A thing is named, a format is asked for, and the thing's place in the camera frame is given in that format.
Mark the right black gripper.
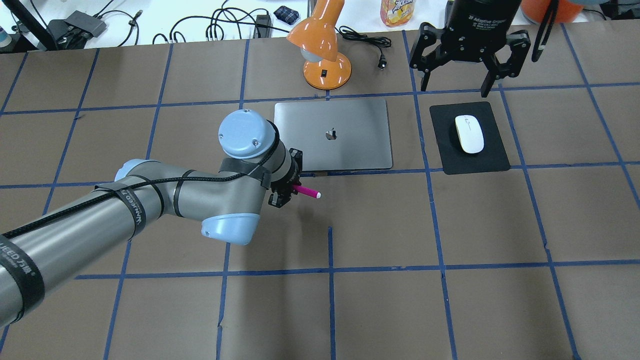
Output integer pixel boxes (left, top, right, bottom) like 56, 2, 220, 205
409, 0, 532, 98

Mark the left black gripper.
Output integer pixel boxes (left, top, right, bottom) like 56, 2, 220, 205
268, 171, 302, 208

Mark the pink marker pen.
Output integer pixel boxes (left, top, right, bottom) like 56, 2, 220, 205
292, 184, 322, 199

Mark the white computer mouse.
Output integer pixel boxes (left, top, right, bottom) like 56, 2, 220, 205
454, 114, 485, 155

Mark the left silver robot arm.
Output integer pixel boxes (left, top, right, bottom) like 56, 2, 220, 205
1, 109, 303, 326

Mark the silver laptop notebook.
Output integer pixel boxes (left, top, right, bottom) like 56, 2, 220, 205
273, 98, 393, 173

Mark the black mousepad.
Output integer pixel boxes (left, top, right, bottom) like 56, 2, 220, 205
429, 101, 511, 175

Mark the yellow drink bottle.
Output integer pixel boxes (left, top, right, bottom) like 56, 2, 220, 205
379, 0, 416, 28

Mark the orange desk lamp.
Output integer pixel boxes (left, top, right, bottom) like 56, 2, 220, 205
286, 0, 352, 91

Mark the black power adapter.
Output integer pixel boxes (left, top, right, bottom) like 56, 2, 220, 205
253, 13, 272, 39

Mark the dark blue pouch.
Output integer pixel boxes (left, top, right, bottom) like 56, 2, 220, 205
273, 6, 300, 26

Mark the grey usb hub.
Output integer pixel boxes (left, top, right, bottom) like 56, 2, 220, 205
63, 10, 107, 37

